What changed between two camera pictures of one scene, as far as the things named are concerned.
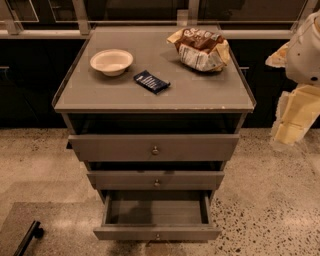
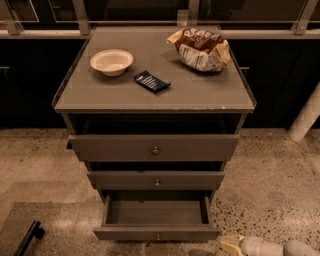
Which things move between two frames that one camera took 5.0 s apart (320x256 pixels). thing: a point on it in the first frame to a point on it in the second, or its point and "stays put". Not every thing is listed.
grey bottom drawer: (158, 215) stays put
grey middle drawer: (155, 180) stays put
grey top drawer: (151, 148) stays put
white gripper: (304, 58) to (250, 246)
